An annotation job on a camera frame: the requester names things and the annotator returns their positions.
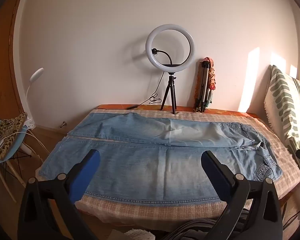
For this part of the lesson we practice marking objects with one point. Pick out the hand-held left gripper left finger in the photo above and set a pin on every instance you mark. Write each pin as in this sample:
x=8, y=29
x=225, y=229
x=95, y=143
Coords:
x=86, y=175

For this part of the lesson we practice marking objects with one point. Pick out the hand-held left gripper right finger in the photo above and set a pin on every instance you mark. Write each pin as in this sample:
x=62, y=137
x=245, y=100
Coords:
x=213, y=177

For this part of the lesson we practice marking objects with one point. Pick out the light blue denim pants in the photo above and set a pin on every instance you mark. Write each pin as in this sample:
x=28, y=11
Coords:
x=140, y=167

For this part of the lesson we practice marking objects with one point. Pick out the beige plaid blanket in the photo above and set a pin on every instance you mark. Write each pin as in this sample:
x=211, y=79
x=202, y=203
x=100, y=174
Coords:
x=282, y=151

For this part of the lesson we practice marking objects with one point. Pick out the metal door stop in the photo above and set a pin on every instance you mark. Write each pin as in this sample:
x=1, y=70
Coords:
x=63, y=124

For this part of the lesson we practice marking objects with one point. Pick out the green striped cushion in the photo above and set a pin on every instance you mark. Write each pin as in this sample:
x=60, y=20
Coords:
x=282, y=100

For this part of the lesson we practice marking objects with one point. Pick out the orange patterned sheet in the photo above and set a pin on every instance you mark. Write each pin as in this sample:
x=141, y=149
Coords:
x=227, y=111

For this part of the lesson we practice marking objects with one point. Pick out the light blue chair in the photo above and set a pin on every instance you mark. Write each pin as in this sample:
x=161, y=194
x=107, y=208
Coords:
x=15, y=142

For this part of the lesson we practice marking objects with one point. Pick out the white fluffy cloth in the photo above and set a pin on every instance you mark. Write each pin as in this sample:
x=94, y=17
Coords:
x=140, y=234

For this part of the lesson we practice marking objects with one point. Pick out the leopard print cushion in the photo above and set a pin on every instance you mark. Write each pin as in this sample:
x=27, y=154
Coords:
x=5, y=130

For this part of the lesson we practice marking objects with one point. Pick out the folded silver tripod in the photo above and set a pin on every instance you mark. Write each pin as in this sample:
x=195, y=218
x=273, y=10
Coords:
x=203, y=85

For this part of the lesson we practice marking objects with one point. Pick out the black tripod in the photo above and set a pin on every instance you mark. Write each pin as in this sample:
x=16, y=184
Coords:
x=173, y=92

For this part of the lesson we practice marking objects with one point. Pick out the orange patterned cloth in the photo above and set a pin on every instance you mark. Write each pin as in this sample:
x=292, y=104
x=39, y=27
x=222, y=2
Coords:
x=212, y=77

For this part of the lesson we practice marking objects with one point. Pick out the white clip lamp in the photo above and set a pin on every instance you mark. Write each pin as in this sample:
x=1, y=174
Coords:
x=37, y=73

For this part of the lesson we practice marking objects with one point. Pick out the black gooseneck holder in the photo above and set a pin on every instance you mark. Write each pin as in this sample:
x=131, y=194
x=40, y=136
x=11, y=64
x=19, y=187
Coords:
x=162, y=52

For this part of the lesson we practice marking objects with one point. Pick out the wooden door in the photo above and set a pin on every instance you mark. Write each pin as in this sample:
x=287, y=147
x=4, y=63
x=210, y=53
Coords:
x=2, y=67

